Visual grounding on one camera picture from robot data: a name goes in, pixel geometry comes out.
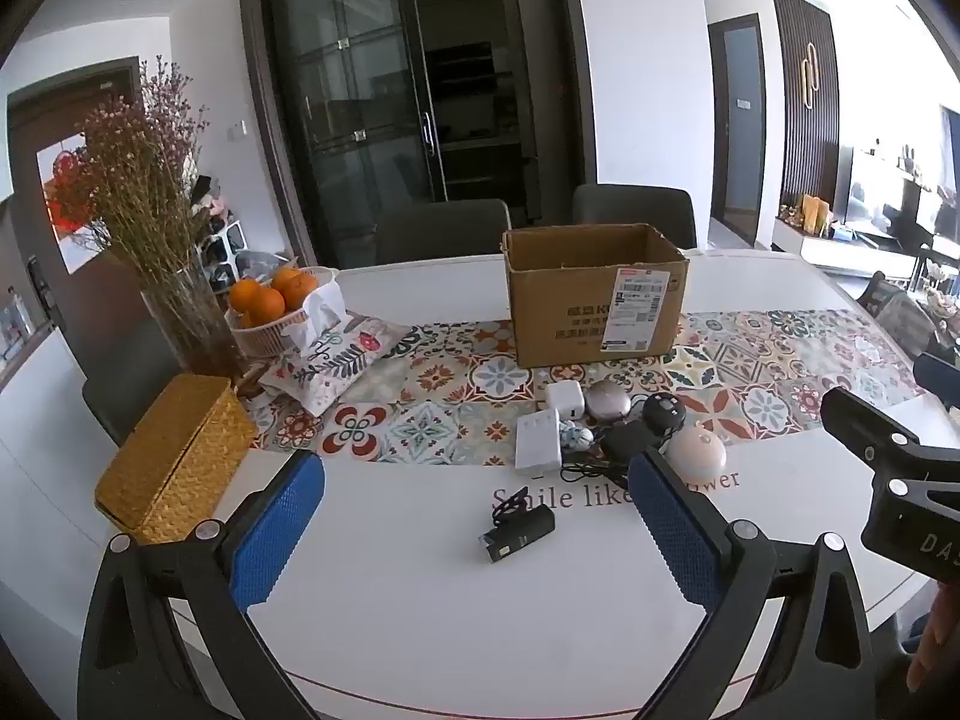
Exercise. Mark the clear glass vase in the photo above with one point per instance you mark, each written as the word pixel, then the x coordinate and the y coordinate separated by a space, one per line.
pixel 196 322

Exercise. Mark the dark interior door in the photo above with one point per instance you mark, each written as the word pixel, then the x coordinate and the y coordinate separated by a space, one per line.
pixel 736 120

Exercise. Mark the dried pink flower bunch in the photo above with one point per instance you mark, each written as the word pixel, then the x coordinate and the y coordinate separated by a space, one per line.
pixel 139 165

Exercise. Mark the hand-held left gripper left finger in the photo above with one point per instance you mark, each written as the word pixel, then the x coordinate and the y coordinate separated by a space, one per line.
pixel 274 540

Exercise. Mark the person's right hand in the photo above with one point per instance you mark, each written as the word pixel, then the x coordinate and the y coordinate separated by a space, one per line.
pixel 934 637

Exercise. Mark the small black clip device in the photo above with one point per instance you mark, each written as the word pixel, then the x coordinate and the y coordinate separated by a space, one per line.
pixel 519 534

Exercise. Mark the yellow woven basket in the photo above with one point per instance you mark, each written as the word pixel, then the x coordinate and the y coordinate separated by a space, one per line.
pixel 176 457

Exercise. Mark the orange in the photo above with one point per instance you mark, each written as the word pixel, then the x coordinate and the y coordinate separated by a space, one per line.
pixel 283 279
pixel 242 295
pixel 266 304
pixel 301 291

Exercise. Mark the white round dome device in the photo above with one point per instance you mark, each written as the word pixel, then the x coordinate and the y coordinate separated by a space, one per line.
pixel 697 451

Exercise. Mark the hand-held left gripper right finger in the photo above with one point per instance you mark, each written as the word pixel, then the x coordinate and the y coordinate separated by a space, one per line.
pixel 675 532

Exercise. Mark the dark grey dining chair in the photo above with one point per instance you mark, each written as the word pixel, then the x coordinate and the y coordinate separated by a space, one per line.
pixel 442 232
pixel 634 206
pixel 127 382

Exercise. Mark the patterned armchair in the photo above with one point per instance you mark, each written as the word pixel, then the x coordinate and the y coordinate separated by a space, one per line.
pixel 896 311

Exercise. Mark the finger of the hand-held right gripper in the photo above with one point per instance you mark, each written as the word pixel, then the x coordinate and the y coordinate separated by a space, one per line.
pixel 862 420
pixel 937 379

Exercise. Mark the white cube charger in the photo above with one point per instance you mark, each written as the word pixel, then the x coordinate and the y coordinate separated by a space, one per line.
pixel 564 399

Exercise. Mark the white fruit basket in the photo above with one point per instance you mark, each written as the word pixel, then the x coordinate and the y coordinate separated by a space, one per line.
pixel 277 334

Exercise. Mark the white wall switch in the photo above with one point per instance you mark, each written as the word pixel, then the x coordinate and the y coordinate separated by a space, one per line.
pixel 238 129

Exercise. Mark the dark slatted wall panel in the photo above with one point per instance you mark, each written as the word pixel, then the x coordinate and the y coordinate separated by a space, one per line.
pixel 806 90

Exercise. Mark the brown cardboard box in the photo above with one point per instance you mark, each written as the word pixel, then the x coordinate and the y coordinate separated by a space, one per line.
pixel 570 315

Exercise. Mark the dark glass sliding door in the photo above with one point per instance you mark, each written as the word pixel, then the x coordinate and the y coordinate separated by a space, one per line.
pixel 420 90

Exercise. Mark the floral tissue box cover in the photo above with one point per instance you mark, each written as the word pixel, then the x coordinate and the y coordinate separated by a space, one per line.
pixel 337 360

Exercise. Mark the red door decoration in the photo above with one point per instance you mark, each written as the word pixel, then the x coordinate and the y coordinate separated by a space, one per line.
pixel 69 195

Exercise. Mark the patterned tile-print table runner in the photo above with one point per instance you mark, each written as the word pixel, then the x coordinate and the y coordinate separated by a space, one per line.
pixel 450 390

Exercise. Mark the white flat power adapter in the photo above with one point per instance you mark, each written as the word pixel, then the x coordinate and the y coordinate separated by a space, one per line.
pixel 537 444

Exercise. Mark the silver round case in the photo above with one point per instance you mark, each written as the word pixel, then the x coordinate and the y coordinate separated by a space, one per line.
pixel 609 400

